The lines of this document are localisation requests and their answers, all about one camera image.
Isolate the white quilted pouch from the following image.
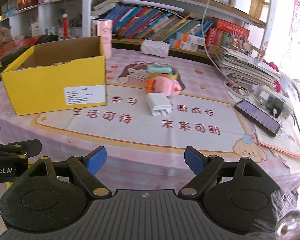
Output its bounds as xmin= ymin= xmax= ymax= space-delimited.
xmin=140 ymin=40 xmax=170 ymax=57

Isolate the red dictionary book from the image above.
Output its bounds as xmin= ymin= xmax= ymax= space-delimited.
xmin=216 ymin=19 xmax=250 ymax=38

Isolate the red white toy figure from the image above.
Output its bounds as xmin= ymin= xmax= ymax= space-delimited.
xmin=62 ymin=14 xmax=69 ymax=39

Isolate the pink cylinder container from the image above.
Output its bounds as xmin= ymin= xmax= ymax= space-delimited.
xmin=91 ymin=20 xmax=113 ymax=59

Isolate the white bookshelf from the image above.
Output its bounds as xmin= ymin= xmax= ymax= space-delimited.
xmin=0 ymin=0 xmax=273 ymax=58

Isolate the white charging cable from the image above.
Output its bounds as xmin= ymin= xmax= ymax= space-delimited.
xmin=201 ymin=0 xmax=273 ymax=106

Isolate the orange white box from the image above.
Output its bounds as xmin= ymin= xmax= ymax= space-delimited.
xmin=170 ymin=38 xmax=198 ymax=51
xmin=176 ymin=32 xmax=205 ymax=46

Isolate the yellow cardboard box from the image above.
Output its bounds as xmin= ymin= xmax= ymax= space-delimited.
xmin=0 ymin=36 xmax=107 ymax=115

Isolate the black smartphone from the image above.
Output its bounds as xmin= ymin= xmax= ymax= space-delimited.
xmin=234 ymin=100 xmax=281 ymax=137

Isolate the white charger plug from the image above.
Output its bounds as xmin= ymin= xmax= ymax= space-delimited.
xmin=146 ymin=93 xmax=172 ymax=116

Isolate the white power strip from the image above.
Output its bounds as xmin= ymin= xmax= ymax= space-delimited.
xmin=256 ymin=85 xmax=293 ymax=119

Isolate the pink plush toy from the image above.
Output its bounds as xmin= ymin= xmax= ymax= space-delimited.
xmin=145 ymin=75 xmax=182 ymax=98

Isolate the stack of papers and notebooks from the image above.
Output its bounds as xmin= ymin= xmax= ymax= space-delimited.
xmin=216 ymin=47 xmax=282 ymax=92

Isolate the orange white box lower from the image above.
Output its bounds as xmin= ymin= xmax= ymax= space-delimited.
xmin=170 ymin=38 xmax=198 ymax=51

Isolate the red plastic bag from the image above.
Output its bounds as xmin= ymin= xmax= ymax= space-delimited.
xmin=0 ymin=35 xmax=42 ymax=61

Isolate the orange white box upper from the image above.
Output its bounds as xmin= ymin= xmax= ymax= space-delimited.
xmin=176 ymin=32 xmax=205 ymax=46

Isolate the teal toy car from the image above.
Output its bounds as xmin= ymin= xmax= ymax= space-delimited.
xmin=147 ymin=63 xmax=172 ymax=74

